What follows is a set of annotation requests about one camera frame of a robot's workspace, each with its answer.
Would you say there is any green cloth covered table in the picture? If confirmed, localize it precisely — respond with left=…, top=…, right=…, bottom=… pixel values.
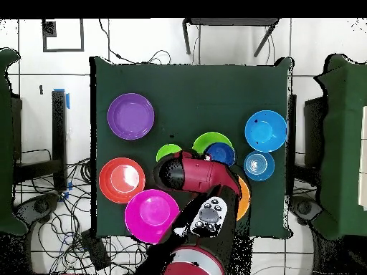
left=0, top=47, right=28, bottom=236
left=313, top=53, right=367, bottom=241

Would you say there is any black cable tangle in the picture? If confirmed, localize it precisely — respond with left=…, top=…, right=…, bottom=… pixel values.
left=12, top=148, right=150, bottom=275

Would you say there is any black metal frame stool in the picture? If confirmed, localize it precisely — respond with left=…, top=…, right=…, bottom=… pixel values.
left=182, top=17, right=280, bottom=57

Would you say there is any black stand with blue tape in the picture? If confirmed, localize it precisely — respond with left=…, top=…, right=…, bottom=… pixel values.
left=14, top=88, right=71, bottom=192

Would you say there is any red bowl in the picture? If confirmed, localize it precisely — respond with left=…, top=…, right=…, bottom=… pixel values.
left=98, top=157, right=146, bottom=205

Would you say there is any low ribbed blue bowl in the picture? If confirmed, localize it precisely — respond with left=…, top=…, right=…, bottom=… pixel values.
left=243, top=150, right=275, bottom=182

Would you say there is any pink bowl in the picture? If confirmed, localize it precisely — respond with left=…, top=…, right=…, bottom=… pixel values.
left=124, top=188, right=181, bottom=245

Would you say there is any black power box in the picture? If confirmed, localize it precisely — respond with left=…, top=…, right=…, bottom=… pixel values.
left=80, top=228, right=112, bottom=271

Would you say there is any small dark blue bowl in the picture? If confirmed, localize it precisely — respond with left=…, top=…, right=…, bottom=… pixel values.
left=204, top=142, right=237, bottom=168

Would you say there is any orange bowl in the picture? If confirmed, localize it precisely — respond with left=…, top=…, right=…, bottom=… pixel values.
left=236, top=175, right=252, bottom=222

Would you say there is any large light blue bowl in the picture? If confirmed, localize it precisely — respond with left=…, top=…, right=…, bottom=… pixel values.
left=244, top=110, right=288, bottom=153

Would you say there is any white box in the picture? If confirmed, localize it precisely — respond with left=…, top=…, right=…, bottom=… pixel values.
left=357, top=105, right=367, bottom=212

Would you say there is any small green bowl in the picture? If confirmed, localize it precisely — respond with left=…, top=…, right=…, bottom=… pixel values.
left=156, top=143, right=184, bottom=163

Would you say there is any dark green tablecloth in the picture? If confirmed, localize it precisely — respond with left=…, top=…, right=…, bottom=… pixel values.
left=89, top=55, right=293, bottom=240

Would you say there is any grey chair base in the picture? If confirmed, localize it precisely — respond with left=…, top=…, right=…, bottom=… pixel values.
left=288, top=196, right=323, bottom=226
left=13, top=193, right=60, bottom=227

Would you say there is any large green bowl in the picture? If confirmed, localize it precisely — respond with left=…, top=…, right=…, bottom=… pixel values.
left=191, top=131, right=234, bottom=155

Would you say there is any purple bowl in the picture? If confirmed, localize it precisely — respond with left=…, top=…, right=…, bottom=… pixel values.
left=107, top=92, right=156, bottom=141

